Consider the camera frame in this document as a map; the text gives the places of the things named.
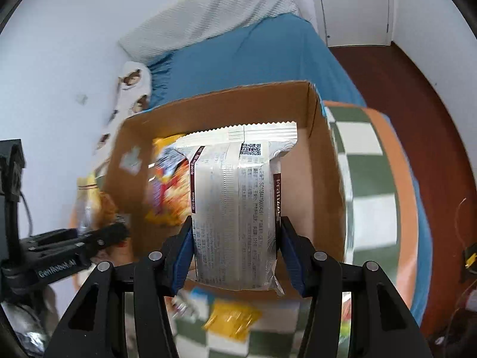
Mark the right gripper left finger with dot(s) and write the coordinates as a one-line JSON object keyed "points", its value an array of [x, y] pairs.
{"points": [[94, 323]]}

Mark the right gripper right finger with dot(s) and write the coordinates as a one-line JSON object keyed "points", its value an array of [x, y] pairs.
{"points": [[381, 326]]}

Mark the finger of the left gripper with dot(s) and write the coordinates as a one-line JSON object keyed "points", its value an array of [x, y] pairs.
{"points": [[49, 238], [79, 250]]}

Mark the white silver wafer packet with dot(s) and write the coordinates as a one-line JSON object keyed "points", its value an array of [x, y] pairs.
{"points": [[235, 195]]}

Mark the clear yellow-topped bread bag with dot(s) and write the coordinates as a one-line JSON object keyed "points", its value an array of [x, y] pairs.
{"points": [[93, 209]]}

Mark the yellow snack packet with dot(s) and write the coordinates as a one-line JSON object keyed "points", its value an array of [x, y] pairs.
{"points": [[232, 319]]}

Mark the green white checkered cloth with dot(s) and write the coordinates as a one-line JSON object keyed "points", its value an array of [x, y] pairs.
{"points": [[348, 187]]}

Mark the black yellow ramen noodle packet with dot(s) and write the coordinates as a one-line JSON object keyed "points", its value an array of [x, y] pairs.
{"points": [[167, 191]]}

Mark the brown cardboard box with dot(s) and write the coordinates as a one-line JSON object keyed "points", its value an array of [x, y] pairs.
{"points": [[312, 197]]}

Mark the white bear print pillow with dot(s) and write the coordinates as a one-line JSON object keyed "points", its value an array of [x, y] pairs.
{"points": [[133, 96]]}

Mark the blue bed sheet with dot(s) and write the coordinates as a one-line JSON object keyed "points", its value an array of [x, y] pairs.
{"points": [[280, 49]]}

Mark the white textured pillow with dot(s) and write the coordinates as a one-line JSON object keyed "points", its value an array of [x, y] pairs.
{"points": [[188, 22]]}

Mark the white closet door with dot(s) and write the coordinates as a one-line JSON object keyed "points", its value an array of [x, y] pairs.
{"points": [[354, 22]]}

